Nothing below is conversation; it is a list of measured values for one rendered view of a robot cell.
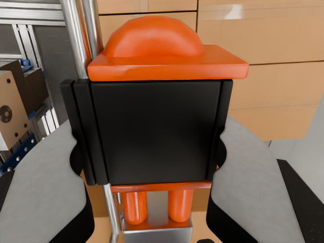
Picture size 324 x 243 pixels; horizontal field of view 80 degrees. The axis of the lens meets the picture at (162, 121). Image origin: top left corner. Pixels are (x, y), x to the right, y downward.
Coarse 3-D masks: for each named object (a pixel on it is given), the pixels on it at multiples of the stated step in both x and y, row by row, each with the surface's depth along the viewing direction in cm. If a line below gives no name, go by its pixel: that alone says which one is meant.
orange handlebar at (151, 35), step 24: (144, 24) 9; (168, 24) 9; (120, 48) 10; (144, 48) 10; (168, 48) 10; (192, 48) 10; (144, 192) 16; (168, 192) 17; (192, 192) 16; (144, 216) 17
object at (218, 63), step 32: (96, 64) 9; (128, 64) 9; (160, 64) 9; (192, 64) 9; (224, 64) 9; (96, 96) 9; (128, 96) 9; (160, 96) 9; (192, 96) 9; (224, 96) 10; (128, 128) 10; (160, 128) 10; (192, 128) 10; (128, 160) 11; (160, 160) 11; (192, 160) 12
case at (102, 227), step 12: (84, 180) 46; (96, 192) 44; (204, 192) 43; (96, 204) 41; (120, 204) 41; (192, 204) 41; (204, 204) 41; (96, 216) 39; (108, 216) 39; (192, 216) 40; (204, 216) 40; (96, 228) 40; (108, 228) 40; (204, 228) 43; (96, 240) 42; (108, 240) 43; (120, 240) 43; (192, 240) 45; (216, 240) 45
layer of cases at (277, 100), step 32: (128, 0) 65; (160, 0) 66; (192, 0) 66; (224, 0) 67; (256, 0) 68; (288, 0) 68; (320, 0) 69; (224, 32) 72; (256, 32) 73; (288, 32) 74; (320, 32) 74; (256, 64) 80; (288, 64) 80; (320, 64) 81; (256, 96) 87; (288, 96) 88; (320, 96) 89; (256, 128) 96; (288, 128) 97
